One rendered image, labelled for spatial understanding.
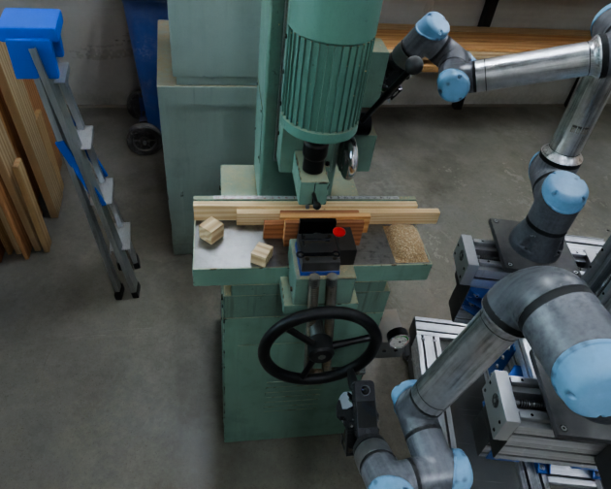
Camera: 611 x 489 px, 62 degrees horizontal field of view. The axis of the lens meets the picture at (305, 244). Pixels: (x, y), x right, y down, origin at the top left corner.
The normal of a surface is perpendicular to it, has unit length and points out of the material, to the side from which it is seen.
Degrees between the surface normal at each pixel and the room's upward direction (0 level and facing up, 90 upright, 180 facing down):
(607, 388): 85
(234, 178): 0
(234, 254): 0
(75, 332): 1
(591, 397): 85
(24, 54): 90
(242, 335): 90
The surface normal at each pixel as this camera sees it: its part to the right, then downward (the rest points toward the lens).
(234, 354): 0.13, 0.69
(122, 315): 0.11, -0.72
